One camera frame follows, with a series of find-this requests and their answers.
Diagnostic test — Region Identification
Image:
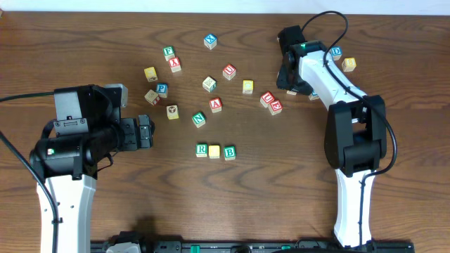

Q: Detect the blue X block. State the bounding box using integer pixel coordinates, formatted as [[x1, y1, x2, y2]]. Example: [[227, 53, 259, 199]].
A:
[[203, 34, 217, 50]]

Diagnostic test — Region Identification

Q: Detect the blue D block upper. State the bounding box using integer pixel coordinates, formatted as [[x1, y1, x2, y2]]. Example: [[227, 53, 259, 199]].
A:
[[330, 46, 342, 61]]

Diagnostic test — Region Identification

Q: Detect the red A block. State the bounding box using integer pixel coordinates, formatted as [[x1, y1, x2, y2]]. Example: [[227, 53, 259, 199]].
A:
[[209, 98, 222, 113]]

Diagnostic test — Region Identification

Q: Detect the blue P block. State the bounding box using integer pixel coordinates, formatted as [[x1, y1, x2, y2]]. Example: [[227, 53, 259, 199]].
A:
[[155, 83, 168, 98]]

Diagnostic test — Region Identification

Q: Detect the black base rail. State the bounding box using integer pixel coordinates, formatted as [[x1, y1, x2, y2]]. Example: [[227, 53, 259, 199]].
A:
[[90, 239, 415, 253]]

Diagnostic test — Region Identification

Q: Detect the blue 2 block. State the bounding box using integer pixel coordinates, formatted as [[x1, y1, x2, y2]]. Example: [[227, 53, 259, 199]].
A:
[[309, 91, 319, 100]]

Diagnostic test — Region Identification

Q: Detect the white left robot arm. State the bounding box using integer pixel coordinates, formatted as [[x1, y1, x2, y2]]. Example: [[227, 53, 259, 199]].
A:
[[30, 115, 155, 252]]

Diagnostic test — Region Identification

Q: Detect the white picture block teal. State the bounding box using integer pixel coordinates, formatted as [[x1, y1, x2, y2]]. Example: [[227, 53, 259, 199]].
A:
[[202, 76, 217, 93]]

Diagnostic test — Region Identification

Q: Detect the yellow 8 block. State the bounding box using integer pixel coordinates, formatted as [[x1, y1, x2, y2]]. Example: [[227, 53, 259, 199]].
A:
[[342, 58, 356, 72]]

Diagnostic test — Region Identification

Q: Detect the green N block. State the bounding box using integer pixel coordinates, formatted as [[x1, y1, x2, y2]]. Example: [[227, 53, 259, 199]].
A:
[[192, 112, 206, 128]]

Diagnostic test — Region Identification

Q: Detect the red Y block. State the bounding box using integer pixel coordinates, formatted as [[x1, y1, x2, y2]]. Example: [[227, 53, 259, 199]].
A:
[[168, 57, 181, 72]]

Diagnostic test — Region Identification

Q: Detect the yellow O block placed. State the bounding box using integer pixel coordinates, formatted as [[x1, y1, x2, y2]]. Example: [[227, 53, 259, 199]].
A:
[[208, 145, 221, 159]]

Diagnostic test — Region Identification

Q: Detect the green F block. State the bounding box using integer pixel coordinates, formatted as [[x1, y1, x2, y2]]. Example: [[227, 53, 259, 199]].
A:
[[163, 46, 175, 61]]

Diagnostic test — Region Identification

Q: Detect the white 6 block red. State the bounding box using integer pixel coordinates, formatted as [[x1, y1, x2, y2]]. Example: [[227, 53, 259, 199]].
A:
[[144, 90, 160, 105]]

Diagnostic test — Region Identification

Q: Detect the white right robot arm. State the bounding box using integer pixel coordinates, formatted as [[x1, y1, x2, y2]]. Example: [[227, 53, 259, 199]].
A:
[[277, 39, 387, 248]]

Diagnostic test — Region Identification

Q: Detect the red U block lower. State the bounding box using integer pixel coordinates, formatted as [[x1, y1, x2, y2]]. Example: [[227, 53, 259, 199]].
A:
[[260, 91, 275, 108]]

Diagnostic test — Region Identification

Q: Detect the red u block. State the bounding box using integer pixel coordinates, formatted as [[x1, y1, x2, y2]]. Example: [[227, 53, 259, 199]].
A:
[[260, 91, 275, 108], [222, 64, 236, 81]]

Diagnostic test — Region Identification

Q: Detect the yellow block left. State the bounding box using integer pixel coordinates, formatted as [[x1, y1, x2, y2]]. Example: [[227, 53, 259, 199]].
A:
[[143, 67, 158, 82]]

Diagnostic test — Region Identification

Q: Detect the green R block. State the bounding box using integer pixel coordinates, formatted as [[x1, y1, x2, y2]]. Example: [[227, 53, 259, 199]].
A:
[[195, 143, 208, 157]]

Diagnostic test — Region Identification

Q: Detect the green B block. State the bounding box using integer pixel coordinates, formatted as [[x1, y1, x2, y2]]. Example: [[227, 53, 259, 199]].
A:
[[224, 146, 236, 161]]

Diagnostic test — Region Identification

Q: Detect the red U block upper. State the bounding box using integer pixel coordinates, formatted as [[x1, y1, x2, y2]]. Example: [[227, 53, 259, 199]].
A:
[[222, 64, 236, 81]]

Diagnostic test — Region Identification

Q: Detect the soccer ball block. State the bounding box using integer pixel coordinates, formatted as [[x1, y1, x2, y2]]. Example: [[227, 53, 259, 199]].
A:
[[167, 105, 179, 119]]

